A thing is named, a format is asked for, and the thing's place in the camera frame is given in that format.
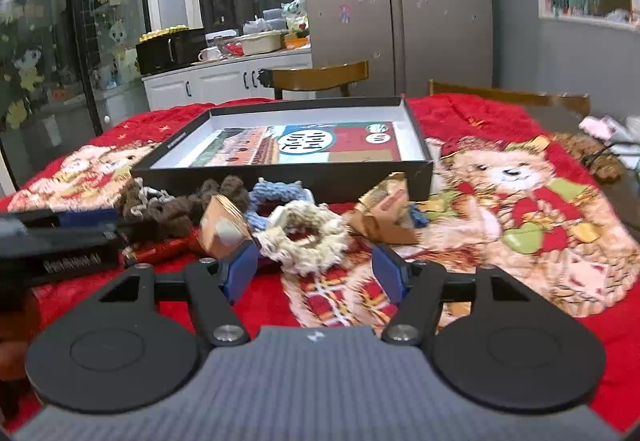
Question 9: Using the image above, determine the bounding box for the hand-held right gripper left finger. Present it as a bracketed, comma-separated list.
[95, 243, 260, 348]

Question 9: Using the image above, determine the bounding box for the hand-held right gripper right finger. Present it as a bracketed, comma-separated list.
[371, 243, 539, 349]

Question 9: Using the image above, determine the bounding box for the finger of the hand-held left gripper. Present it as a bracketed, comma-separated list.
[0, 208, 120, 234]

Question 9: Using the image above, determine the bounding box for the olive brown crochet scrunchie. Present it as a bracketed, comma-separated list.
[116, 178, 151, 222]

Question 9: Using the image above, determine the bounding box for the gold triangular snack packet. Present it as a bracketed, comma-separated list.
[347, 172, 426, 246]
[200, 193, 256, 262]

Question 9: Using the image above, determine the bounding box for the small white scrunchie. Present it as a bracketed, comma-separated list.
[134, 183, 171, 212]

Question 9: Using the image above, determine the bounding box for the light blue scrunchie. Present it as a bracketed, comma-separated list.
[248, 179, 316, 234]

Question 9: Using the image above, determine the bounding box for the dark brown fluffy scrunchie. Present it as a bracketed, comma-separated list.
[147, 196, 203, 242]
[197, 175, 251, 209]

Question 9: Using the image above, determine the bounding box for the cream fluffy scrunchie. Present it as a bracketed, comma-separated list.
[257, 201, 348, 277]

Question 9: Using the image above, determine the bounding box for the black shallow box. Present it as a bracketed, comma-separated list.
[131, 96, 435, 204]

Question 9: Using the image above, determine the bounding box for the red bear printed blanket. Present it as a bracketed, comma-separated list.
[0, 93, 640, 432]

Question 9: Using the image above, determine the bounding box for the printed picture sheet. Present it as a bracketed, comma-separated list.
[190, 121, 401, 166]

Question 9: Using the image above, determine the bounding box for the glass door with stickers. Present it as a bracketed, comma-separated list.
[0, 0, 151, 192]

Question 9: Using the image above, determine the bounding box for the black microwave oven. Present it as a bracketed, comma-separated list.
[136, 28, 207, 76]

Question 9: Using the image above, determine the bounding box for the white kitchen cabinet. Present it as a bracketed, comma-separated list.
[141, 52, 315, 112]

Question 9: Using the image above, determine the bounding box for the row of yellow balls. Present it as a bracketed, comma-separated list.
[139, 24, 190, 42]

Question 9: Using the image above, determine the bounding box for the wooden chair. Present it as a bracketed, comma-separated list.
[260, 61, 371, 100]
[429, 80, 592, 118]

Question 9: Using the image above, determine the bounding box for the brown beaded mat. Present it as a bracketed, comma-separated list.
[554, 133, 625, 182]

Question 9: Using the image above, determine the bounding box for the cream plastic basin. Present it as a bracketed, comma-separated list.
[234, 32, 285, 56]

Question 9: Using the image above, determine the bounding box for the white plastic bag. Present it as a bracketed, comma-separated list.
[243, 15, 271, 36]

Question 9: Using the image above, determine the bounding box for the steel double-door refrigerator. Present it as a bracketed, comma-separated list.
[297, 0, 495, 98]

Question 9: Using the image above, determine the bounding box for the pink and white cloth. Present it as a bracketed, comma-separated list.
[580, 115, 640, 142]

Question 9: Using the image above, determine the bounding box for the green and white bag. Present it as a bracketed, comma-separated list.
[282, 0, 309, 34]

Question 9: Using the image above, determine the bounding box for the black cable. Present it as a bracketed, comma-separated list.
[582, 141, 618, 166]

